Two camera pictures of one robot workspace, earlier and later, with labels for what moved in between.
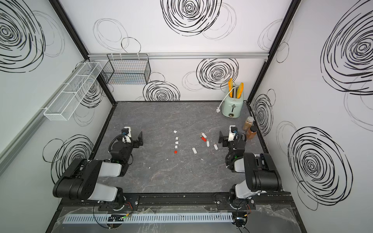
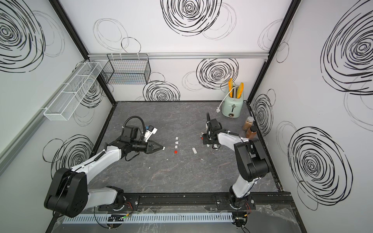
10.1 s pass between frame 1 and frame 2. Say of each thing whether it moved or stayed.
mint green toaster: stayed
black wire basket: stayed
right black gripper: moved
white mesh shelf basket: stayed
